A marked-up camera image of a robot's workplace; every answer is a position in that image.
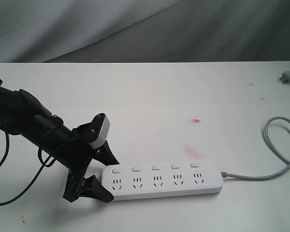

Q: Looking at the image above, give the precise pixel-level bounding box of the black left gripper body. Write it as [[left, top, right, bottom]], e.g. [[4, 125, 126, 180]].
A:
[[57, 113, 104, 201]]

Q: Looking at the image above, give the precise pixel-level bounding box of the white five-outlet power strip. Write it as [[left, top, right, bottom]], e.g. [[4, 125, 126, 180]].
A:
[[101, 159, 224, 201]]

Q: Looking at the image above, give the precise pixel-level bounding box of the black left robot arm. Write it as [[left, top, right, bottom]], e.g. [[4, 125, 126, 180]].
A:
[[0, 79, 119, 203]]

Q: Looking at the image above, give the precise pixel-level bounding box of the grey backdrop cloth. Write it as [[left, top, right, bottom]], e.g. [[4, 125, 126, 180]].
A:
[[0, 0, 290, 62]]

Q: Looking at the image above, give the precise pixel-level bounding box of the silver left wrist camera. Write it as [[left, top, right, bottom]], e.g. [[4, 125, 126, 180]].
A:
[[89, 114, 110, 149]]

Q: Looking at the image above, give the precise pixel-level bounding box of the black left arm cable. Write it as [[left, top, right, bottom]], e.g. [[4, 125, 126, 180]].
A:
[[0, 116, 73, 206]]

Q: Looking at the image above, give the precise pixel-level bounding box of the grey power cable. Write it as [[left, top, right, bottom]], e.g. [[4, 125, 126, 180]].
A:
[[220, 116, 290, 181]]

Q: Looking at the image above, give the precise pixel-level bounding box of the grey wall plug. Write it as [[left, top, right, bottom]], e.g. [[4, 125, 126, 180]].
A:
[[279, 71, 290, 84]]

